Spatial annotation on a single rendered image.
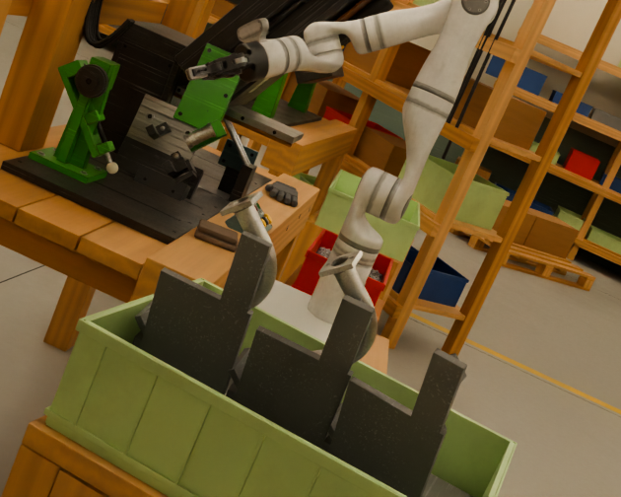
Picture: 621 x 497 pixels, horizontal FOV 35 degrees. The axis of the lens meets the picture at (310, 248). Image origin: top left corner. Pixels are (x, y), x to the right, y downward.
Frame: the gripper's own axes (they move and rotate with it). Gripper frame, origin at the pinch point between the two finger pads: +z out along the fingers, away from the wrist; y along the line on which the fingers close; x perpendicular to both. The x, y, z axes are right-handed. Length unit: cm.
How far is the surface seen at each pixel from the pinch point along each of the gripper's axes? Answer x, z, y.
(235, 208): -25, 25, -41
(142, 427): -50, 45, -34
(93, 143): -5, 0, 52
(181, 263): -34.7, 4.8, 17.5
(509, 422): -171, -229, 182
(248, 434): -54, 36, -46
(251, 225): -28, 24, -42
